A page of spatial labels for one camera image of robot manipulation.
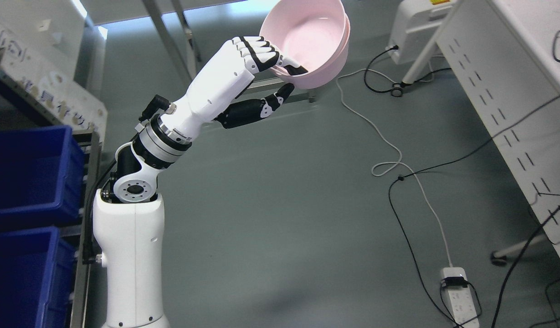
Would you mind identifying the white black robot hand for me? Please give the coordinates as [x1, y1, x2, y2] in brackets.
[161, 36, 308, 141]

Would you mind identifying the pink bowl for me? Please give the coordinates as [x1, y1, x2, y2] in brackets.
[259, 0, 347, 73]
[271, 15, 350, 89]

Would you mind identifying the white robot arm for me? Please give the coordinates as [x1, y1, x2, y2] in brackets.
[92, 96, 201, 328]

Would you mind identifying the stainless steel table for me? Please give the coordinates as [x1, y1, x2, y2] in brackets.
[141, 0, 317, 103]

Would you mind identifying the white sign board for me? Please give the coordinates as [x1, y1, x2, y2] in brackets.
[0, 23, 108, 139]

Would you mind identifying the white stand leg with caster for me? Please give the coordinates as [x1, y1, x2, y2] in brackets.
[391, 0, 465, 97]

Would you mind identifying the blue plastic bin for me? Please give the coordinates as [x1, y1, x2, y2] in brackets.
[0, 226, 75, 328]
[0, 125, 84, 232]

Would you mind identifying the white machine on stand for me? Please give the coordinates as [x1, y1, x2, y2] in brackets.
[387, 0, 456, 65]

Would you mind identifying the white perforated table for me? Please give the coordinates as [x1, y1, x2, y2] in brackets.
[436, 0, 560, 258]

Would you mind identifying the white power strip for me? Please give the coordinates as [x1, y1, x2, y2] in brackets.
[441, 266, 480, 328]

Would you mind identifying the white power cable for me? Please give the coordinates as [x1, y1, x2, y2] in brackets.
[336, 68, 454, 269]

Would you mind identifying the black power cable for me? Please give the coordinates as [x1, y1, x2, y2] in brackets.
[364, 46, 560, 328]

